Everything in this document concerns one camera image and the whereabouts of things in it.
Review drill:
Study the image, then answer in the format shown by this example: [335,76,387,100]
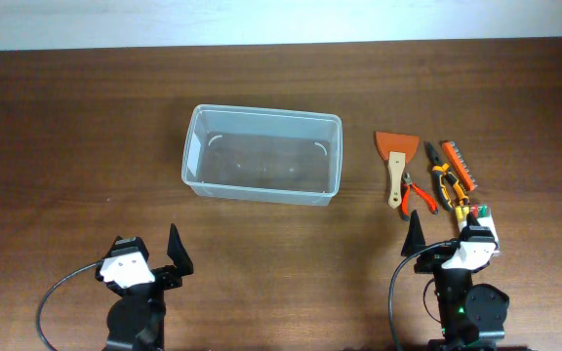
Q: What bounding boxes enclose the red handled cutting pliers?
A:
[401,173,438,221]

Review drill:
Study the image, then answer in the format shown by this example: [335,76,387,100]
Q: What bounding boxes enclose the orange black needle-nose pliers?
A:
[424,141,470,212]

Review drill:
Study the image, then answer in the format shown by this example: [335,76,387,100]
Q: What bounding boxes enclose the small screwdriver set case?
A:
[455,204,501,254]

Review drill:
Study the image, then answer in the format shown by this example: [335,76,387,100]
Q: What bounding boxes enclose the orange scraper wooden handle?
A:
[375,132,420,209]

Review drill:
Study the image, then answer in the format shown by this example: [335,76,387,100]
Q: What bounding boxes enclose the orange screwdriver bit holder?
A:
[441,140,477,191]

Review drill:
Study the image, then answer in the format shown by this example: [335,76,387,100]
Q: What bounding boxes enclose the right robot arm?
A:
[401,212,509,351]

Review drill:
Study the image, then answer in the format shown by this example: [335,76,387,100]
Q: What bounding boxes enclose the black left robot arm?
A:
[95,224,194,351]

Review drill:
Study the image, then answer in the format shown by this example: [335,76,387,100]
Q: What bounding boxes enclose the clear plastic container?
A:
[181,104,343,207]

